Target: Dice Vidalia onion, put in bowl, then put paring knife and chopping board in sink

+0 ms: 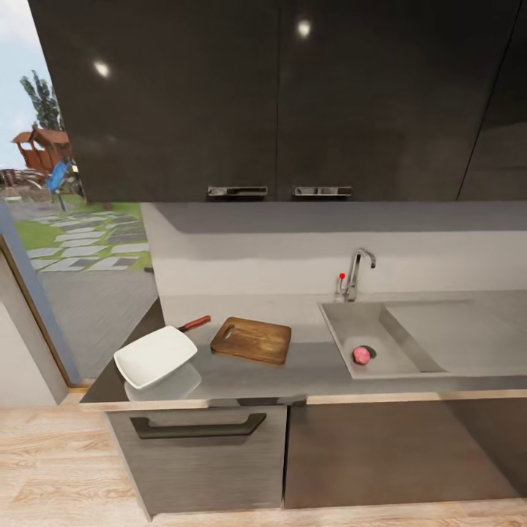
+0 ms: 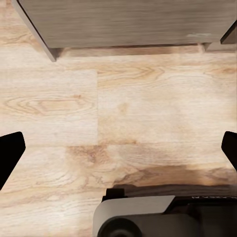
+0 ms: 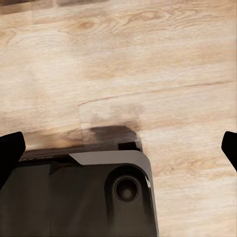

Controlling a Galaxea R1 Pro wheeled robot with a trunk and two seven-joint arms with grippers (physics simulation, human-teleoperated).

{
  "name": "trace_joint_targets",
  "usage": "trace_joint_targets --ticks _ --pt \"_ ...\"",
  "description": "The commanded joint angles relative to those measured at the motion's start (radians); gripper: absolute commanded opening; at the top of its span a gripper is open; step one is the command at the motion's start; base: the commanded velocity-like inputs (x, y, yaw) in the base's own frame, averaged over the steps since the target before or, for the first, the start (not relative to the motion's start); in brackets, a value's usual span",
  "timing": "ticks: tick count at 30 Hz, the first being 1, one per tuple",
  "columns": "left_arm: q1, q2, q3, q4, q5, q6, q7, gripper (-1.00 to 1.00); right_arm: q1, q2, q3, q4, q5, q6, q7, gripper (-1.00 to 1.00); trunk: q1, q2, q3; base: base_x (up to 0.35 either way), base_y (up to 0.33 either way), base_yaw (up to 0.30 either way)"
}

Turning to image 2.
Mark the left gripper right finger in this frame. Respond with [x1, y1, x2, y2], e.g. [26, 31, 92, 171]
[221, 131, 237, 171]

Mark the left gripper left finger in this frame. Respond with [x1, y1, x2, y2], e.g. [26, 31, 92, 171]
[0, 131, 26, 191]

